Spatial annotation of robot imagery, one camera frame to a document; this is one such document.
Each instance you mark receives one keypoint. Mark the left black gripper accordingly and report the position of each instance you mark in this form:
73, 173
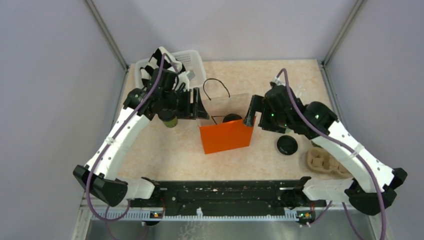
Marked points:
188, 112

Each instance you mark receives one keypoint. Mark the cardboard cup carrier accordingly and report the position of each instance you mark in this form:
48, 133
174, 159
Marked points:
321, 161

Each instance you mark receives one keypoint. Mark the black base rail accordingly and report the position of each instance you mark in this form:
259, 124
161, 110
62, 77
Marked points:
237, 198

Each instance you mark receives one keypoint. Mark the white wrapped straws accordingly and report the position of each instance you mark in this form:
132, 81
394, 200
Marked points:
298, 91

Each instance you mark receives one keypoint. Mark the black white striped cloth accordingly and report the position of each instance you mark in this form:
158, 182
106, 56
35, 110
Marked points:
169, 63

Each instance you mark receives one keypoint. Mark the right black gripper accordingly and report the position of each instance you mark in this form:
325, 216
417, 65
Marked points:
257, 105

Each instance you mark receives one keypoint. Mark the green paper coffee cup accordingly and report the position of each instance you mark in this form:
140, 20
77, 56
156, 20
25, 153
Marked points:
171, 122

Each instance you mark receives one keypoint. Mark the white plastic basket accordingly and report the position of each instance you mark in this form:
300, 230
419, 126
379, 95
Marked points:
191, 60

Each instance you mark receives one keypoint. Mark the black lid on table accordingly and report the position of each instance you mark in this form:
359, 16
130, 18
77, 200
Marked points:
287, 145

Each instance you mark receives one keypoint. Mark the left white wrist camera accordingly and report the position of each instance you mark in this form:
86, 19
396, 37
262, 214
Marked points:
184, 80

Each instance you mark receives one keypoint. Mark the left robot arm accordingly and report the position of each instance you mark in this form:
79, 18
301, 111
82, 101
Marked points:
168, 96

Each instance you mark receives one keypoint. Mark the stack of paper cups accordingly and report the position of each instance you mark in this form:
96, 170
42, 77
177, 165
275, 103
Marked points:
315, 145

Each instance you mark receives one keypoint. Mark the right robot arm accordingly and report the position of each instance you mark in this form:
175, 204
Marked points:
371, 188

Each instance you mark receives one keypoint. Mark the orange paper bag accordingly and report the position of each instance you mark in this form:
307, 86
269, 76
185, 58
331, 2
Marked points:
216, 136

